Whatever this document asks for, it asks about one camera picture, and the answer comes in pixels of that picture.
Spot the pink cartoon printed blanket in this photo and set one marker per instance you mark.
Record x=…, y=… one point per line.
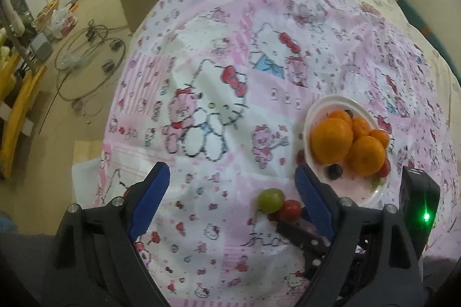
x=234, y=76

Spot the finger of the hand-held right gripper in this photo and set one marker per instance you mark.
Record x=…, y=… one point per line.
x=297, y=233

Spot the large orange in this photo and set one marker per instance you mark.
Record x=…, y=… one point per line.
x=365, y=154
x=331, y=140

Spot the yellow basket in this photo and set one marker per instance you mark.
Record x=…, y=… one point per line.
x=45, y=12

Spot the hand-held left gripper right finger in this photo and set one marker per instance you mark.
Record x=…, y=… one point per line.
x=312, y=199

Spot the yellow wooden frame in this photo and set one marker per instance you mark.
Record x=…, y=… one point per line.
x=18, y=105

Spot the dark blueberry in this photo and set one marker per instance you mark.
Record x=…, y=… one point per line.
x=335, y=171

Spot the small orange mandarin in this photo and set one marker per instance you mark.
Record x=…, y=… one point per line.
x=381, y=137
x=360, y=127
x=340, y=114

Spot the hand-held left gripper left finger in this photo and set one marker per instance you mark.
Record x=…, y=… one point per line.
x=151, y=200

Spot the green grape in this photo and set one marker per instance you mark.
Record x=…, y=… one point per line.
x=270, y=200

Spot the white strawberry print plate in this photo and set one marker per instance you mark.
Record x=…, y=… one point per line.
x=360, y=190

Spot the grey box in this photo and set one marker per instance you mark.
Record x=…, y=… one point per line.
x=40, y=48

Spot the white plastic bag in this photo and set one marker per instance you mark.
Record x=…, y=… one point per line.
x=63, y=22

